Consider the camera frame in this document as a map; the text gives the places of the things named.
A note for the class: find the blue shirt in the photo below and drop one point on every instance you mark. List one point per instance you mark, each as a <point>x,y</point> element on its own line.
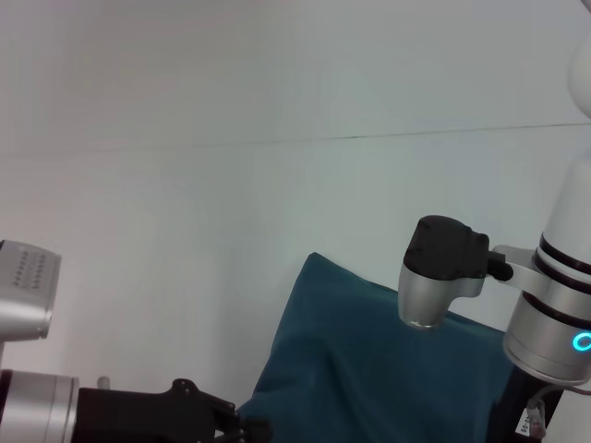
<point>369,369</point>

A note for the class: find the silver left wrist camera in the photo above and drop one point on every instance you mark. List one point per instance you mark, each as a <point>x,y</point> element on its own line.
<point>27,295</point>

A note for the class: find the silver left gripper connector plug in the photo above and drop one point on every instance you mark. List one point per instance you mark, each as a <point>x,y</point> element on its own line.
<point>103,383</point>

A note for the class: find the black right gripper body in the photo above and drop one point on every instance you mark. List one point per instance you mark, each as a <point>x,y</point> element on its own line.
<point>517,406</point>

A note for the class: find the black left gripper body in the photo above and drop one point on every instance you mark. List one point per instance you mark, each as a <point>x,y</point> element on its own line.
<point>138,415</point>

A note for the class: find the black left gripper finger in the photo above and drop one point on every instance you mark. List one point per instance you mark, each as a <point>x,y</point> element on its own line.
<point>256,424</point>
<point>256,437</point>

